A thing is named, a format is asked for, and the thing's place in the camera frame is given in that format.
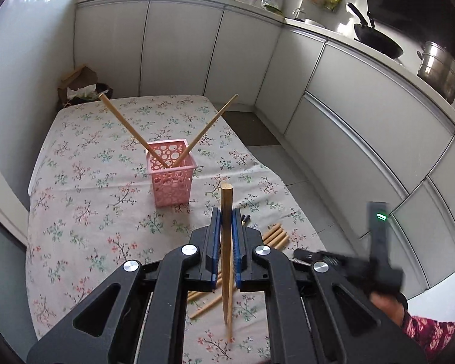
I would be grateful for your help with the dark floor mat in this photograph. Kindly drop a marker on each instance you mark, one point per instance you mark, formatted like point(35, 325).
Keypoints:
point(250, 129)

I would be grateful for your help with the yellow green packet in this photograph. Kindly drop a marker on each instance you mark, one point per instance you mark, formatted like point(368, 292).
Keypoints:
point(333, 0)

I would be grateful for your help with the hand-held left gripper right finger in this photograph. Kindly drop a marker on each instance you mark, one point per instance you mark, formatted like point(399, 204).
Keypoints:
point(237, 242)

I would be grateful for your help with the glass teapot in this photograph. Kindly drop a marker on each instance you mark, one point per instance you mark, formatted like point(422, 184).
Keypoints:
point(273, 2)

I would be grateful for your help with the person's right forearm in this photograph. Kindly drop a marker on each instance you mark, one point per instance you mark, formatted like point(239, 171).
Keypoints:
point(432, 335)

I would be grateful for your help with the white countertop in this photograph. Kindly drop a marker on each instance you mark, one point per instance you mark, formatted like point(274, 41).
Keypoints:
point(326, 28)

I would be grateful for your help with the pink perforated plastic basket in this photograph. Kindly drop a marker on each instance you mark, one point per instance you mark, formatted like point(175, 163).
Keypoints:
point(172, 189)

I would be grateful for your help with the black wok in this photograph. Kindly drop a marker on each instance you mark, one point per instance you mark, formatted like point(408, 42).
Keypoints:
point(379, 38)

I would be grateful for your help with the white kitchen cabinets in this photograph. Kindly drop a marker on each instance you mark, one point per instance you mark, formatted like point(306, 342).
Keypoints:
point(364, 113)

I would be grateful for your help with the person's right hand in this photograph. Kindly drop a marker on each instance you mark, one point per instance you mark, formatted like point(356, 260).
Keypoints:
point(388, 307)

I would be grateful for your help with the stainless steel pot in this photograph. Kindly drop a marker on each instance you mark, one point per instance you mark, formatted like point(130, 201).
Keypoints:
point(438, 68)

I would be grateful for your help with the white panel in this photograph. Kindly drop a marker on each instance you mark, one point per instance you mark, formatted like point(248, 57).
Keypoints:
point(3, 201)

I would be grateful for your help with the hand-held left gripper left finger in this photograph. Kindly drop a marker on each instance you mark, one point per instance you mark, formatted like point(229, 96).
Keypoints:
point(213, 242)

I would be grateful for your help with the floral tablecloth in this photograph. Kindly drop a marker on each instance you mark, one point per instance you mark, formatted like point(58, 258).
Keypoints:
point(98, 197)

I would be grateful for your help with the wooden chopstick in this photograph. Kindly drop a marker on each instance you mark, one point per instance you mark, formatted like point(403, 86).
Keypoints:
point(131, 127)
point(208, 123)
point(226, 231)

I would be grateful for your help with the bunch of wooden chopsticks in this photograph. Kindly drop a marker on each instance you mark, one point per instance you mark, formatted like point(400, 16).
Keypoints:
point(276, 237)

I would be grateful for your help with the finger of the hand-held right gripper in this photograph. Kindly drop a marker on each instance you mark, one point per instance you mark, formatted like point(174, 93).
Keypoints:
point(309, 256)

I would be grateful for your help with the black trash bin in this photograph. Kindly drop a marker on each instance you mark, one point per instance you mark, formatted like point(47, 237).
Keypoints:
point(98, 93)

